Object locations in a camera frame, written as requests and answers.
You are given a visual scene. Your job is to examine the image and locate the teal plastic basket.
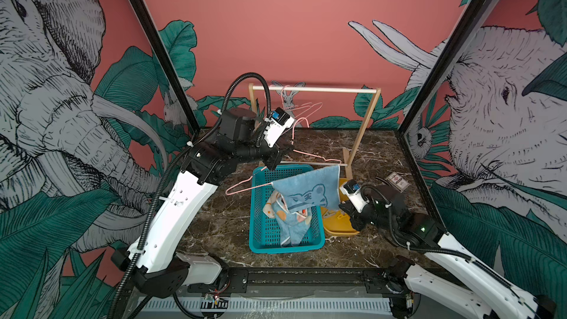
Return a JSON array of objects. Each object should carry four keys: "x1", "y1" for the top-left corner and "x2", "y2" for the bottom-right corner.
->
[{"x1": 249, "y1": 164, "x2": 325, "y2": 255}]

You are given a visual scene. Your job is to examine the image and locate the blue towel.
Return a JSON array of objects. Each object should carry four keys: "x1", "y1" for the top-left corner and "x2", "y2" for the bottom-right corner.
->
[
  {"x1": 272, "y1": 165, "x2": 340, "y2": 213},
  {"x1": 276, "y1": 208, "x2": 312, "y2": 247}
]

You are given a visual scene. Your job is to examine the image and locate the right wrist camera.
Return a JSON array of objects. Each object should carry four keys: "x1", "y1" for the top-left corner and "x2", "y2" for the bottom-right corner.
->
[{"x1": 340, "y1": 180, "x2": 368, "y2": 214}]

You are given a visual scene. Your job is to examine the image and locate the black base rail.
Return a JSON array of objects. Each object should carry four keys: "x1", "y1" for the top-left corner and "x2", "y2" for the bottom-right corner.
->
[{"x1": 185, "y1": 266, "x2": 417, "y2": 295}]

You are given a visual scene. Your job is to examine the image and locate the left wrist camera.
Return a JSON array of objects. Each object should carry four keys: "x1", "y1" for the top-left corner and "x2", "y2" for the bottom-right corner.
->
[{"x1": 263, "y1": 108, "x2": 295, "y2": 148}]

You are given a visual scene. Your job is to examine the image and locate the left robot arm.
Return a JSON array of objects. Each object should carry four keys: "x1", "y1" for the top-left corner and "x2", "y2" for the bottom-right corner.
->
[{"x1": 108, "y1": 72, "x2": 292, "y2": 318}]

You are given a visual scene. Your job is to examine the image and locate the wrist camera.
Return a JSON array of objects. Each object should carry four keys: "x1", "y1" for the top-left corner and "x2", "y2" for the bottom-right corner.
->
[
  {"x1": 263, "y1": 108, "x2": 295, "y2": 148},
  {"x1": 340, "y1": 180, "x2": 368, "y2": 214}
]

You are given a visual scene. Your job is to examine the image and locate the small card box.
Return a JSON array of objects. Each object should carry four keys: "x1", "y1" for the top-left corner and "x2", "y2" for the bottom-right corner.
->
[{"x1": 386, "y1": 172, "x2": 410, "y2": 193}]

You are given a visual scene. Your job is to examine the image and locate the white orange lion towel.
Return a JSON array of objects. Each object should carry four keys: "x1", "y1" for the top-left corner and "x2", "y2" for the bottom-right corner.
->
[{"x1": 263, "y1": 191, "x2": 310, "y2": 222}]

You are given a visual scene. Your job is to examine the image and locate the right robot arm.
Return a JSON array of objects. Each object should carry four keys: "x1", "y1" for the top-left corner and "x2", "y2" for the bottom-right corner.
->
[{"x1": 340, "y1": 180, "x2": 557, "y2": 318}]

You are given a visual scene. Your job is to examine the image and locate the yellow plastic tray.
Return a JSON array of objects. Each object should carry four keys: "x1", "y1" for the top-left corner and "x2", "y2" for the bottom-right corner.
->
[{"x1": 320, "y1": 178, "x2": 360, "y2": 236}]

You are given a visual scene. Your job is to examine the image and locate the wooden clothes rack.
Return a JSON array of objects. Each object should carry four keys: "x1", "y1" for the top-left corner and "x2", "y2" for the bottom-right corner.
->
[{"x1": 248, "y1": 83, "x2": 381, "y2": 178}]

